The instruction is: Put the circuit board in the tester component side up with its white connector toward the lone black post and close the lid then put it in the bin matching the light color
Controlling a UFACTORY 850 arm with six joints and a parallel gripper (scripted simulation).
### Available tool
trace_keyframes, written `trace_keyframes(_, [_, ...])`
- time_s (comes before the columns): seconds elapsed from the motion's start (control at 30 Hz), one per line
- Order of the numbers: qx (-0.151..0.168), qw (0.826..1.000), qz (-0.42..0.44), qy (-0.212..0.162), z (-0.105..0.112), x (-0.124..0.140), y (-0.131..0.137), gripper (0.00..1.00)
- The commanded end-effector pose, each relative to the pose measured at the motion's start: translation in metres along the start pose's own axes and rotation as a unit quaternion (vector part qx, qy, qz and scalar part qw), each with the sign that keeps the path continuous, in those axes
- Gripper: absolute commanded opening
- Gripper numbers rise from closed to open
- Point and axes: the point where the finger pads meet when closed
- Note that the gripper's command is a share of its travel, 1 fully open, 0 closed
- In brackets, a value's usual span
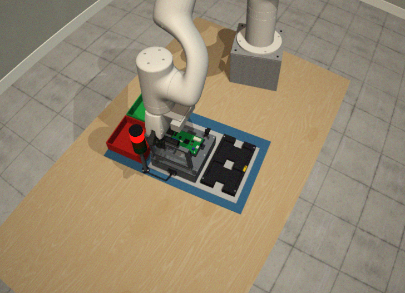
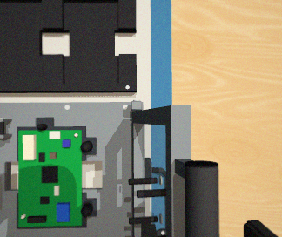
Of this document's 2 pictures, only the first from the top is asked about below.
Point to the red bin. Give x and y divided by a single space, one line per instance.
120 141

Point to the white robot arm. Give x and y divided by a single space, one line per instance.
174 93

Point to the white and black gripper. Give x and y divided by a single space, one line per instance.
157 125

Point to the green open tray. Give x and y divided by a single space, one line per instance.
137 110

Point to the green circuit board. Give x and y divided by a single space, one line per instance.
188 141

